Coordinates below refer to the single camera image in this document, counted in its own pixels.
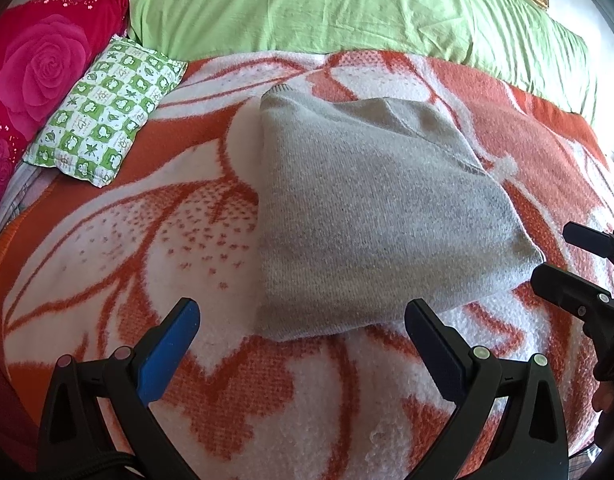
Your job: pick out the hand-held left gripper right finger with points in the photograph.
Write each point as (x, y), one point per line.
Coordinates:
(432, 355)

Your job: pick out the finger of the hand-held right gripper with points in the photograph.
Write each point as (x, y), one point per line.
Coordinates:
(562, 285)
(597, 245)

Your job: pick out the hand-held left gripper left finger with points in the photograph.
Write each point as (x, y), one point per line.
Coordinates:
(172, 350)

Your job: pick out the light knit sweater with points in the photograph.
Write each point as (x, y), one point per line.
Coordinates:
(377, 210)

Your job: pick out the person's right hand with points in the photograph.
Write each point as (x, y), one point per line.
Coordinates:
(607, 397)

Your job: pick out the orange and white floral blanket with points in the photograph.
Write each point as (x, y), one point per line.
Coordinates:
(287, 410)

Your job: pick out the striped cloth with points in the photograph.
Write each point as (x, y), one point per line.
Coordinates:
(17, 190)

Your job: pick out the green and white checkered pillow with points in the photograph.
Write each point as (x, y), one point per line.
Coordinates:
(107, 110)

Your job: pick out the red rose print pillow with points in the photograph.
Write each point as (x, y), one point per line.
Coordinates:
(42, 60)

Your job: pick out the light green bedsheet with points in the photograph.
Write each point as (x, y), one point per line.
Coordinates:
(312, 5)

